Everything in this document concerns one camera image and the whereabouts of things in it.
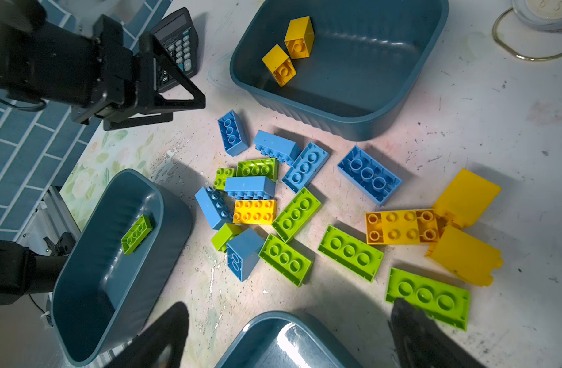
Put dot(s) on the small green lego cube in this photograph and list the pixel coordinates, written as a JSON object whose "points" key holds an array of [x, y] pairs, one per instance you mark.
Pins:
{"points": [[226, 233]]}

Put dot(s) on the blue lego plate upside-down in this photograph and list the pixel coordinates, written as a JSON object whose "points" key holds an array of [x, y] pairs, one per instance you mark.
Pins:
{"points": [[369, 176]]}

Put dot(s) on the blue lego cube front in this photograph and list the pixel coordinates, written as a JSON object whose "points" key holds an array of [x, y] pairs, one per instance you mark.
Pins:
{"points": [[243, 253]]}

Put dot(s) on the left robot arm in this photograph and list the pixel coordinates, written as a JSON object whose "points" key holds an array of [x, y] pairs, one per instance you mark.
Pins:
{"points": [[42, 62]]}

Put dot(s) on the blue lego plate narrow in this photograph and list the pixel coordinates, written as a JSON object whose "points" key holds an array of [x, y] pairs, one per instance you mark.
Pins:
{"points": [[305, 167]]}

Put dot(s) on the green lego plate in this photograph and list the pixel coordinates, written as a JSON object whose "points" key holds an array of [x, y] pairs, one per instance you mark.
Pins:
{"points": [[358, 257], [442, 302], [136, 234], [290, 221], [286, 260]]}

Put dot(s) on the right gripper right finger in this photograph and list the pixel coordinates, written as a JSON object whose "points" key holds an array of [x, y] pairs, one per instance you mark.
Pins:
{"points": [[420, 343]]}

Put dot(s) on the green lego plate upright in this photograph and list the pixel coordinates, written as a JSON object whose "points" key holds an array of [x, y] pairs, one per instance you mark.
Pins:
{"points": [[290, 221]]}

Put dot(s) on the yellow lego cube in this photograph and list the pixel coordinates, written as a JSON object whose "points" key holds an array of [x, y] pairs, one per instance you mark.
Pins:
{"points": [[279, 65], [299, 38]]}

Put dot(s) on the green lego brick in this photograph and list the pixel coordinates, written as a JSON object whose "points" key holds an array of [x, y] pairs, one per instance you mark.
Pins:
{"points": [[268, 167]]}

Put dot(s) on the teal container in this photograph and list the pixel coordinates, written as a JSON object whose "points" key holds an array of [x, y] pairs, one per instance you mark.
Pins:
{"points": [[366, 57], [103, 297], [282, 339]]}

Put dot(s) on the yellow lego plate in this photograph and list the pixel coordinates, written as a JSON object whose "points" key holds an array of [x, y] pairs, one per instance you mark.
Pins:
{"points": [[402, 227]]}

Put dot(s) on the blue lego brick long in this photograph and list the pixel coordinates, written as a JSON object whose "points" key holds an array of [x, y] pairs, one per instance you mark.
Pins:
{"points": [[284, 150]]}

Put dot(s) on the small green lego piece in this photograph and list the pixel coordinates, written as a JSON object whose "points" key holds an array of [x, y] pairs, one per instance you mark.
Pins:
{"points": [[222, 174]]}

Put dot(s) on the yellow small lego brick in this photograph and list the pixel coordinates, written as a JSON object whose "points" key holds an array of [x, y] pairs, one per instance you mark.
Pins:
{"points": [[255, 212]]}

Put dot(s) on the right teal container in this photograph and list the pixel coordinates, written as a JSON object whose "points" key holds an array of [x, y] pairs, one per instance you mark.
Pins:
{"points": [[282, 339]]}

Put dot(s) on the black calculator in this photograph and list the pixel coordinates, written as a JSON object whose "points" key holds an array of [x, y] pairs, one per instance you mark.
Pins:
{"points": [[177, 34]]}

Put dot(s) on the small white clock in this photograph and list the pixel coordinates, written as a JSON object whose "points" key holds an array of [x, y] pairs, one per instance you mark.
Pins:
{"points": [[541, 15]]}

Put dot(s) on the left teal container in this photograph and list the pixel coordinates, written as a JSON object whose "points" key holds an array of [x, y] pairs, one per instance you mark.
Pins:
{"points": [[103, 297]]}

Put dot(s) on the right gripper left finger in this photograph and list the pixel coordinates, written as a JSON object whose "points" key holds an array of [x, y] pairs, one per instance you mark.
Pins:
{"points": [[160, 345]]}

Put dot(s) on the yellow lego slope brick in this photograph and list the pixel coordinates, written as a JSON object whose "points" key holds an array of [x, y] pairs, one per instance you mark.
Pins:
{"points": [[465, 199]]}

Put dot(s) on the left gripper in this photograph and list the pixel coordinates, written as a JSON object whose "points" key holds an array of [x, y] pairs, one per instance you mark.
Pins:
{"points": [[135, 90]]}

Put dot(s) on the back teal container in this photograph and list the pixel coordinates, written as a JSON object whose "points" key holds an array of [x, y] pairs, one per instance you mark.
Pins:
{"points": [[366, 57]]}

